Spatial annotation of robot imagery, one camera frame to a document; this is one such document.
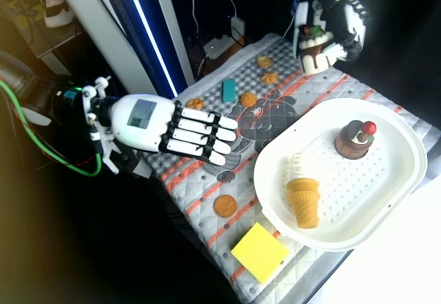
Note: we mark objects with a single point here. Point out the white cream cake chocolate drip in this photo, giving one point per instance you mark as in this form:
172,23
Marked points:
311,59

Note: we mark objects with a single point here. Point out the toy ice cream cone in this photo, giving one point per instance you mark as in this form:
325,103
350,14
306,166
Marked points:
305,204

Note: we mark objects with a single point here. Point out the chocolate cupcake with cherry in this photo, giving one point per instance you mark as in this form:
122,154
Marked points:
349,145

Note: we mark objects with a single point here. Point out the white perforated tray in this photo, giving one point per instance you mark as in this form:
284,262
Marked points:
344,197

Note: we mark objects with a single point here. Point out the pretzel cookie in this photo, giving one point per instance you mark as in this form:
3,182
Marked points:
195,104

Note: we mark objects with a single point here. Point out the teal block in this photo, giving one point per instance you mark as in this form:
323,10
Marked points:
229,91

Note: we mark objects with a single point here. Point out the blue light strip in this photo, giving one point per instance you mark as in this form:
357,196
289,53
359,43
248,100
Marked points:
145,25

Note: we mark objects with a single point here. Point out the white power strip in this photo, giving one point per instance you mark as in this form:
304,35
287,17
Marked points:
217,47

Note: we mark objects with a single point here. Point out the rose swirl cookie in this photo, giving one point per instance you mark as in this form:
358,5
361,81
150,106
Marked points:
248,99

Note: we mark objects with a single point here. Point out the round brown biscuit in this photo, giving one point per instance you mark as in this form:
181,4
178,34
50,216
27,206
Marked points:
225,206

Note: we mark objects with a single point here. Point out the grey quilt with bear print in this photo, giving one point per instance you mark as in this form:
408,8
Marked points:
248,193

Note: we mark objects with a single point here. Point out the flower shaped swirl cookie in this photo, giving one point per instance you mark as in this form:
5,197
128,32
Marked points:
269,78

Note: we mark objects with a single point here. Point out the white power adapter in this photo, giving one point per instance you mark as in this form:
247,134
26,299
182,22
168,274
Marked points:
237,25

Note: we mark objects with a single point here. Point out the white sneaker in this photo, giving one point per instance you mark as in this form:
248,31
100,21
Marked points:
55,7

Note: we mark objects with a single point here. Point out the yellow block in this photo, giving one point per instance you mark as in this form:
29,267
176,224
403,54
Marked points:
258,252

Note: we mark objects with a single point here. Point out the narrow white post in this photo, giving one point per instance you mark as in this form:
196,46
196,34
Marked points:
173,25

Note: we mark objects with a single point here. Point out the wide white post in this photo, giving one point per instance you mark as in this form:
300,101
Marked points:
96,25

